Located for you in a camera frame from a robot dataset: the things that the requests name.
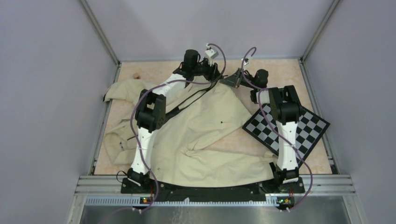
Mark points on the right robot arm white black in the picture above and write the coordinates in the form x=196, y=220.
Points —
x=285, y=109

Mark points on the aluminium frame rail front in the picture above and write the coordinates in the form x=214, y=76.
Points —
x=114, y=190

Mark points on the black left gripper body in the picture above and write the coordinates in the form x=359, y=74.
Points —
x=204, y=69

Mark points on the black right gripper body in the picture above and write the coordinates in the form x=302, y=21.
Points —
x=242, y=81

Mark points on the black white checkerboard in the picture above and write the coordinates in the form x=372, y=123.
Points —
x=304, y=135

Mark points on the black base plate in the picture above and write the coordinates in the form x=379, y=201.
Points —
x=250, y=192

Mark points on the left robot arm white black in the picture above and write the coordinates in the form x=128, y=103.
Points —
x=150, y=112

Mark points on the beige zip jacket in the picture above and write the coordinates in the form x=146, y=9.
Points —
x=202, y=146

